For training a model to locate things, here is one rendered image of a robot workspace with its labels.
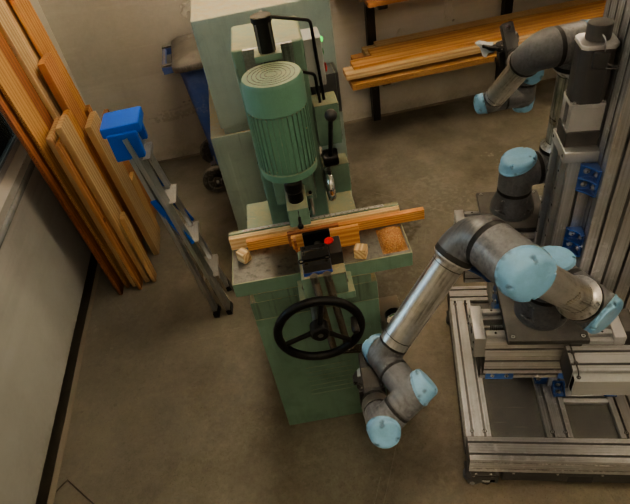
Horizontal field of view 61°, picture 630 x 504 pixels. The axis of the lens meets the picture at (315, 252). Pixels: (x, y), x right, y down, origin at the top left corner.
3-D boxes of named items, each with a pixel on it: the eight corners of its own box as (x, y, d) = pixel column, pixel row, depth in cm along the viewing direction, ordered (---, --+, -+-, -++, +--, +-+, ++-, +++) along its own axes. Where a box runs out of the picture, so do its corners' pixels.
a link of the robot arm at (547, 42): (529, 63, 151) (476, 123, 199) (567, 56, 151) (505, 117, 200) (519, 25, 152) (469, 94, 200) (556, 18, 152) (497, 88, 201)
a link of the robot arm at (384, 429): (411, 434, 122) (385, 458, 123) (402, 410, 132) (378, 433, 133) (387, 412, 120) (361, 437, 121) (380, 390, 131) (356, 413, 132)
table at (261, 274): (235, 319, 172) (231, 306, 168) (235, 256, 194) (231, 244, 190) (421, 285, 171) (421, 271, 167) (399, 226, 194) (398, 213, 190)
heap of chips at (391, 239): (383, 254, 176) (382, 248, 174) (375, 230, 185) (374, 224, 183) (408, 249, 176) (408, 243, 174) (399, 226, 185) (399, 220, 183)
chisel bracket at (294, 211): (291, 231, 178) (287, 211, 172) (288, 206, 188) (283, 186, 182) (313, 227, 178) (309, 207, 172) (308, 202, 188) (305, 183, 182)
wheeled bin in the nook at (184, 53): (204, 200, 372) (158, 66, 308) (200, 161, 412) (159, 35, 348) (294, 178, 376) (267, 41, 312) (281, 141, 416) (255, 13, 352)
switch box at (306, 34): (309, 88, 179) (301, 40, 169) (306, 75, 187) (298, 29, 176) (327, 84, 179) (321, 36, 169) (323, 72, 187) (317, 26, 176)
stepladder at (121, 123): (208, 322, 289) (96, 136, 210) (206, 289, 307) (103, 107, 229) (236, 313, 288) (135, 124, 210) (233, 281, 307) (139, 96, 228)
